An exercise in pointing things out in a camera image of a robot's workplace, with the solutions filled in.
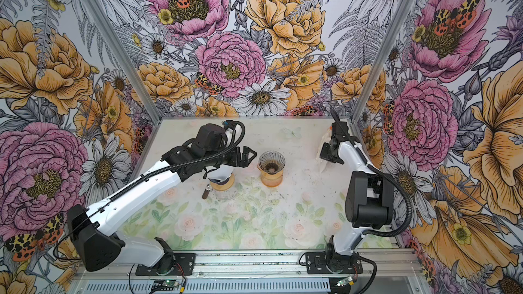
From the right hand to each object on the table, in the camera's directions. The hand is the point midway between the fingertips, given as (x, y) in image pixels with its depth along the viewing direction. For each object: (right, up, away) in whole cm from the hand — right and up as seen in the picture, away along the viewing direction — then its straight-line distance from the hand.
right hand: (328, 160), depth 92 cm
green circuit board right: (-1, -40, -21) cm, 45 cm away
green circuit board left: (-62, -40, -21) cm, 77 cm away
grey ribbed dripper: (-25, 0, -3) cm, 25 cm away
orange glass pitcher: (-25, -8, -3) cm, 27 cm away
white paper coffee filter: (-44, -3, -14) cm, 46 cm away
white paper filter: (-1, -2, +6) cm, 6 cm away
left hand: (-35, +3, -18) cm, 40 cm away
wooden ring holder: (-45, -9, -11) cm, 47 cm away
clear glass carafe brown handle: (-46, -15, -1) cm, 49 cm away
